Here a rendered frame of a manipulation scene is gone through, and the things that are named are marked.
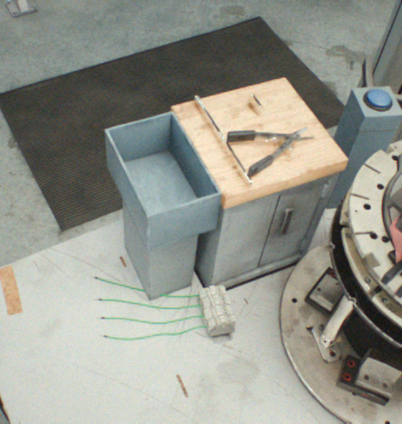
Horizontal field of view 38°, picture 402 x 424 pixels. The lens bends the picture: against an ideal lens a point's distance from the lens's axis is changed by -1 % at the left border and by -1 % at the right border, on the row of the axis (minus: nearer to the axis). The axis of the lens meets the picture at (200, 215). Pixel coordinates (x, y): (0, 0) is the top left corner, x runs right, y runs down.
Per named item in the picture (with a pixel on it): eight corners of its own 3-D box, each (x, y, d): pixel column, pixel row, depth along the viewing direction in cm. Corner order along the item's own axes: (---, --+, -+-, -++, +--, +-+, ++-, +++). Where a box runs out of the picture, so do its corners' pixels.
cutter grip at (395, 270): (385, 286, 61) (389, 278, 60) (379, 281, 61) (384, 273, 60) (408, 266, 63) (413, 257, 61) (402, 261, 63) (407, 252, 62)
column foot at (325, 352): (326, 323, 98) (326, 320, 98) (341, 358, 95) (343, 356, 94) (309, 327, 98) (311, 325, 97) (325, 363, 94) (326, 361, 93)
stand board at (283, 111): (224, 209, 81) (225, 199, 79) (170, 117, 90) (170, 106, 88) (344, 170, 87) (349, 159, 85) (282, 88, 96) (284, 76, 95)
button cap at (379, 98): (393, 108, 97) (395, 103, 96) (370, 108, 96) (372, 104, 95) (385, 91, 99) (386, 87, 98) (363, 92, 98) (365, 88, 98)
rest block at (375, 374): (360, 359, 93) (370, 346, 89) (394, 373, 92) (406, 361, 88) (353, 383, 90) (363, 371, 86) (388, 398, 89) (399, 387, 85)
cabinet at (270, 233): (208, 298, 102) (225, 209, 81) (167, 217, 111) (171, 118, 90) (304, 262, 108) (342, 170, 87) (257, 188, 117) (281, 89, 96)
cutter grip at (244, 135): (227, 142, 83) (228, 135, 82) (225, 138, 83) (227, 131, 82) (254, 141, 84) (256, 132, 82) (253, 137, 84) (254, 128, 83)
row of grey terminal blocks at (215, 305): (236, 339, 98) (239, 328, 94) (208, 344, 97) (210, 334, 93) (221, 287, 103) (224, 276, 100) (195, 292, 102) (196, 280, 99)
